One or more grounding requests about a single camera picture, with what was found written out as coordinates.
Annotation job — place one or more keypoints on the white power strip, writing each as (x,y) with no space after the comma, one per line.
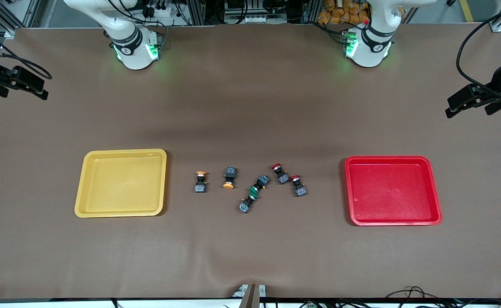
(160,10)

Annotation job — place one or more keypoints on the yellow plastic tray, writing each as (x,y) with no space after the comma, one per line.
(122,184)

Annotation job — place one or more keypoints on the green push button switch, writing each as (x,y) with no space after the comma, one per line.
(263,180)
(244,207)

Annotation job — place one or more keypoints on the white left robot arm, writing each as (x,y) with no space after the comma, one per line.
(368,53)

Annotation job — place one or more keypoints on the orange packaged items pile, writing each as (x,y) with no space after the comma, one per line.
(336,13)

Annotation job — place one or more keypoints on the red push button switch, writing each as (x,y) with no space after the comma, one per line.
(282,177)
(300,190)

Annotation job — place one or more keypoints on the red plastic tray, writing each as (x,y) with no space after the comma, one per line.
(391,190)

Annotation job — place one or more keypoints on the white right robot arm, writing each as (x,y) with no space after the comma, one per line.
(134,55)

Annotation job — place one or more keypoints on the brown table cover mat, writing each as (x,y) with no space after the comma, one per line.
(250,107)

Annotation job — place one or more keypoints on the metal table edge bracket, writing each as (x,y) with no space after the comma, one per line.
(250,297)

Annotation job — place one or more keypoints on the yellow push button switch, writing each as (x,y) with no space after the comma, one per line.
(230,173)
(200,187)

